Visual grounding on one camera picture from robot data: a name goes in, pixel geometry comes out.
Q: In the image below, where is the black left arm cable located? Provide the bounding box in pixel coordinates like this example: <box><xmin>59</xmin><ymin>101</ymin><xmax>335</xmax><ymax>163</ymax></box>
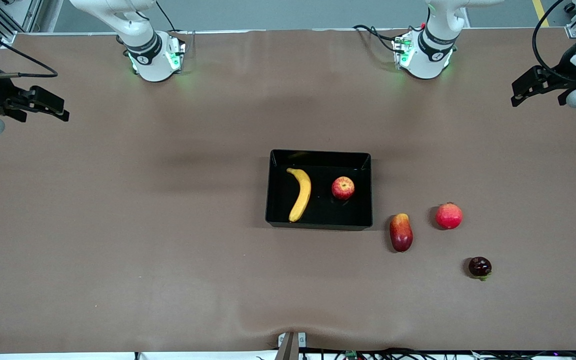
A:
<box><xmin>531</xmin><ymin>0</ymin><xmax>576</xmax><ymax>84</ymax></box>

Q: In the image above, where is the black left base cable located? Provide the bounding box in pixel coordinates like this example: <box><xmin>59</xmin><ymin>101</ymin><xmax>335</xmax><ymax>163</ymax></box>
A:
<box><xmin>352</xmin><ymin>23</ymin><xmax>410</xmax><ymax>54</ymax></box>

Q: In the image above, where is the thin black base cable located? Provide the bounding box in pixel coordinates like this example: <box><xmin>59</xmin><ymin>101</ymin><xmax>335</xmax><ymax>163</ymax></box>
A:
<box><xmin>155</xmin><ymin>0</ymin><xmax>177</xmax><ymax>32</ymax></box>

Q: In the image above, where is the brown table cover sheet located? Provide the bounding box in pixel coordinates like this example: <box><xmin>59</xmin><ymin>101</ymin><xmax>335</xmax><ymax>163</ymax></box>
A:
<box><xmin>0</xmin><ymin>27</ymin><xmax>576</xmax><ymax>355</ymax></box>

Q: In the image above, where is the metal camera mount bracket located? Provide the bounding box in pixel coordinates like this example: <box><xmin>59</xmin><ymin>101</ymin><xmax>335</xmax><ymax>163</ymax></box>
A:
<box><xmin>277</xmin><ymin>331</ymin><xmax>308</xmax><ymax>360</ymax></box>

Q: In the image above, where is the red yellow mango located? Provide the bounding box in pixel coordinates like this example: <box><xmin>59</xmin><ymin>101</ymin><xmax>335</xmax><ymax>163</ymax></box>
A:
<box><xmin>389</xmin><ymin>213</ymin><xmax>414</xmax><ymax>253</ymax></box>

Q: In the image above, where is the dark purple mangosteen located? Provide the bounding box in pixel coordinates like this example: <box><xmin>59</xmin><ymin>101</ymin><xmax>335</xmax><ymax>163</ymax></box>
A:
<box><xmin>468</xmin><ymin>256</ymin><xmax>493</xmax><ymax>282</ymax></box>

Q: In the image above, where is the yellow banana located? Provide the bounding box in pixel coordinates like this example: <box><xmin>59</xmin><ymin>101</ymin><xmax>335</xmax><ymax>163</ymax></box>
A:
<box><xmin>286</xmin><ymin>167</ymin><xmax>313</xmax><ymax>223</ymax></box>

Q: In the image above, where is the black plastic tray box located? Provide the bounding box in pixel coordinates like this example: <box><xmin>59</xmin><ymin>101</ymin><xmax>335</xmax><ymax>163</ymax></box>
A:
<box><xmin>265</xmin><ymin>149</ymin><xmax>373</xmax><ymax>231</ymax></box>

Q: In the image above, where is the red yellow apple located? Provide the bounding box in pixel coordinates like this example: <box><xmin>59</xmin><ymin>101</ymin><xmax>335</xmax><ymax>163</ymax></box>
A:
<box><xmin>331</xmin><ymin>176</ymin><xmax>356</xmax><ymax>201</ymax></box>

